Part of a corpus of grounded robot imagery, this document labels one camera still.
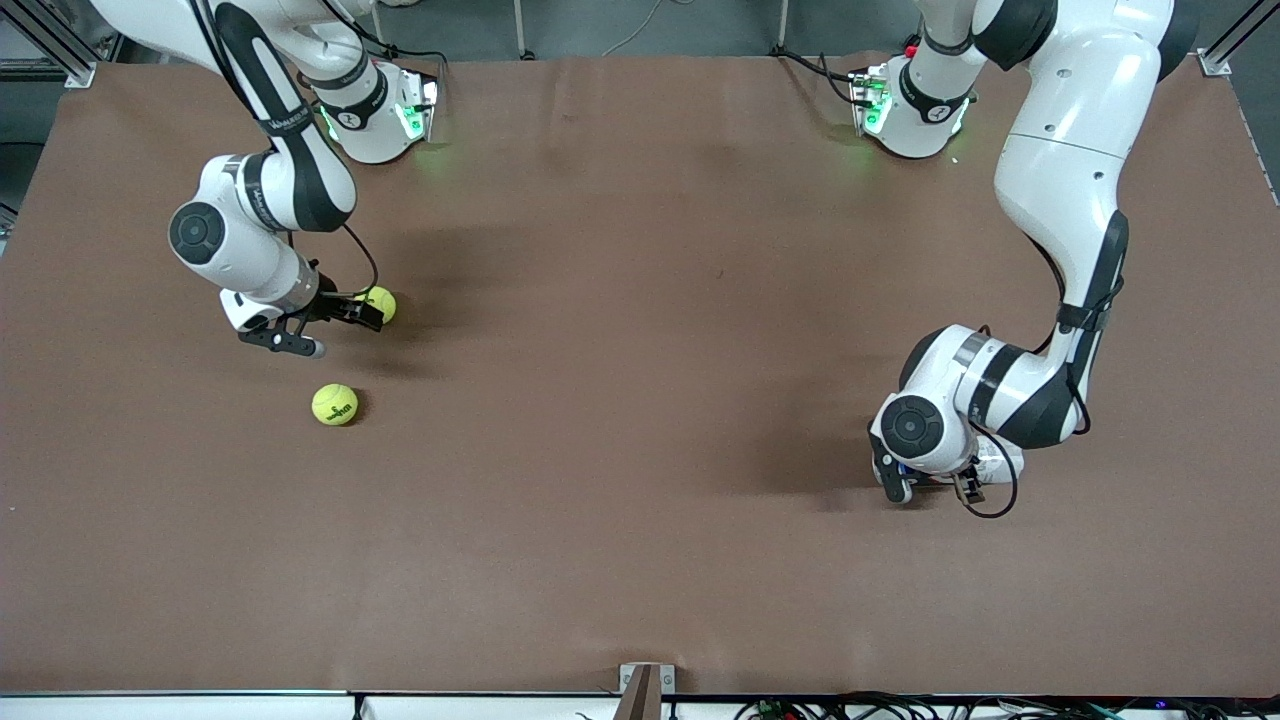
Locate brown table mat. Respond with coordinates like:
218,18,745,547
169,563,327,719
0,52,1280,699

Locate brown slanted bar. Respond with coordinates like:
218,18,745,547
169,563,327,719
612,664,663,720

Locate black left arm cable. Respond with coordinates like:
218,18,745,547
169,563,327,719
958,235,1129,520

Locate black right base cable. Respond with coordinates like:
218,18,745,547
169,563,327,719
320,0,451,71

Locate black base cable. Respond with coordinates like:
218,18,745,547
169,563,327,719
320,0,451,71
770,45,866,106

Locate aluminium frame profile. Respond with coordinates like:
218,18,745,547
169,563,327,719
1197,0,1280,77
0,0,98,89

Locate grey metal bracket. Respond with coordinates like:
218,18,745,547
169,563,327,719
618,662,677,720

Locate white table edge rail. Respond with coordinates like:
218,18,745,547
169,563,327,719
0,690,621,720

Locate white floor cable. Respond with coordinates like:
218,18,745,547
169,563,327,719
603,0,666,58

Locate black left base cable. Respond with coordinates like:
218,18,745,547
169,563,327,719
770,45,866,106

